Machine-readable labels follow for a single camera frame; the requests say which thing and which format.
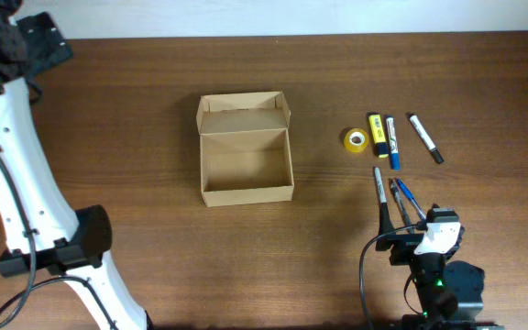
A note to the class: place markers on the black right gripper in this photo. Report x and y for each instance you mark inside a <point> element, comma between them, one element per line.
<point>405,245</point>

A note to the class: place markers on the blue cap whiteboard marker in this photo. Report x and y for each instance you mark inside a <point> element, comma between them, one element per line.
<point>395,160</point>

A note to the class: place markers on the grey black pen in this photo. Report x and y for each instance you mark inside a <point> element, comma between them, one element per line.
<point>397,196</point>

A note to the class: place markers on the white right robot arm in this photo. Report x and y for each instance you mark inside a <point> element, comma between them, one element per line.
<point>449,292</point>

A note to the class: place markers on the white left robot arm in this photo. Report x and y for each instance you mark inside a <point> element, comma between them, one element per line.
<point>42,232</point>

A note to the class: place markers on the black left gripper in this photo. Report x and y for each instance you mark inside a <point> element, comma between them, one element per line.
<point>51,42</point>

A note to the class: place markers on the blue ballpoint pen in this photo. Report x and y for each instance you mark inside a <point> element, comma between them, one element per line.
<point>410,197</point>

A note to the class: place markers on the brown cardboard box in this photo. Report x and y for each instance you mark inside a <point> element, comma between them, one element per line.
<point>245,150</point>

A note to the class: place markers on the black permanent marker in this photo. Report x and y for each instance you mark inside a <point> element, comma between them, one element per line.
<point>380,188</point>

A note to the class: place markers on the black cap whiteboard marker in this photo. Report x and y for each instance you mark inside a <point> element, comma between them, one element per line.
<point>426,139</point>

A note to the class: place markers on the yellow tape roll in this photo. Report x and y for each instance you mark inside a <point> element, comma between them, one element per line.
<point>356,140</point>

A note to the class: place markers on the yellow highlighter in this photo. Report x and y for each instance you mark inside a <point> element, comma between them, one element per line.
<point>378,134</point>

